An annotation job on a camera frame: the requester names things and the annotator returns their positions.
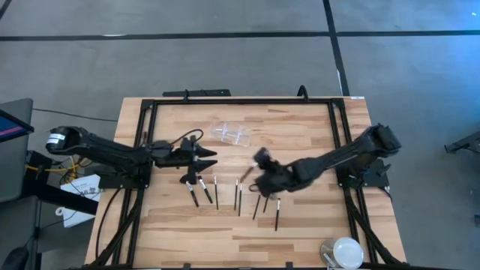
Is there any clear acrylic brush organizer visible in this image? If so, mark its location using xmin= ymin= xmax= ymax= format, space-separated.
xmin=209 ymin=120 xmax=253 ymax=147

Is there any black aluminium rig frame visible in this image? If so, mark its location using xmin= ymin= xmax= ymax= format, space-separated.
xmin=84 ymin=95 xmax=410 ymax=270

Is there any grey furniture panel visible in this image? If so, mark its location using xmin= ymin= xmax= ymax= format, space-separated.
xmin=0 ymin=97 xmax=38 ymax=203

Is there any black desk bar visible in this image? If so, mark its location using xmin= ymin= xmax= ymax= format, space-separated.
xmin=22 ymin=149 xmax=99 ymax=217

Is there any black power strip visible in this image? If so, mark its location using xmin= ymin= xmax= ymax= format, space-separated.
xmin=162 ymin=88 xmax=232 ymax=98

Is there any monitor with blue screen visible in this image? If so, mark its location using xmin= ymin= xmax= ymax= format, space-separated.
xmin=0 ymin=108 xmax=35 ymax=143

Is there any yellow cable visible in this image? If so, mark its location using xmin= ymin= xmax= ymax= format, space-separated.
xmin=25 ymin=157 xmax=91 ymax=177

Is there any black stand foot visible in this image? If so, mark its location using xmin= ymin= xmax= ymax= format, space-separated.
xmin=444 ymin=129 xmax=480 ymax=155

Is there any white round lid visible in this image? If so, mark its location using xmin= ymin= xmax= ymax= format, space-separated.
xmin=332 ymin=236 xmax=365 ymax=269

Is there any dark rounded floor object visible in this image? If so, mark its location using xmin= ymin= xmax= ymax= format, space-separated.
xmin=0 ymin=246 xmax=30 ymax=270

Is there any metal cup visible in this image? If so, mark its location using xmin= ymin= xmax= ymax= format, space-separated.
xmin=319 ymin=238 xmax=342 ymax=269

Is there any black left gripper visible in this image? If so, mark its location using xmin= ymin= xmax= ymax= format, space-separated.
xmin=152 ymin=136 xmax=219 ymax=185

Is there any white printed paper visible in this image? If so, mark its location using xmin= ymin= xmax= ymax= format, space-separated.
xmin=55 ymin=174 xmax=103 ymax=229

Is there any black floor cable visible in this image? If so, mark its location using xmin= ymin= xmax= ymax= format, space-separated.
xmin=32 ymin=108 xmax=119 ymax=123

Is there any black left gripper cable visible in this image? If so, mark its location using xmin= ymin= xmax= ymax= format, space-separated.
xmin=170 ymin=128 xmax=206 ymax=147

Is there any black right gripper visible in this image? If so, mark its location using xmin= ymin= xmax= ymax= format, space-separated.
xmin=253 ymin=146 xmax=313 ymax=199

